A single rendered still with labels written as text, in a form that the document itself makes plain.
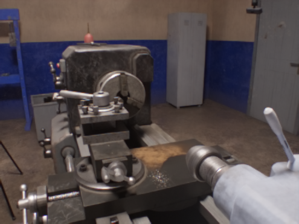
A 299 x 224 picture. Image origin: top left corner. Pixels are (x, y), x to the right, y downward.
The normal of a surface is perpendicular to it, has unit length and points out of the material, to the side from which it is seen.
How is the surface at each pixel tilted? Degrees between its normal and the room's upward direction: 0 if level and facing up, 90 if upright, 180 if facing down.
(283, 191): 0
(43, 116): 90
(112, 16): 90
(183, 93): 90
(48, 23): 90
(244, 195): 55
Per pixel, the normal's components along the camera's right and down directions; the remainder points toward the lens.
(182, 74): 0.36, 0.27
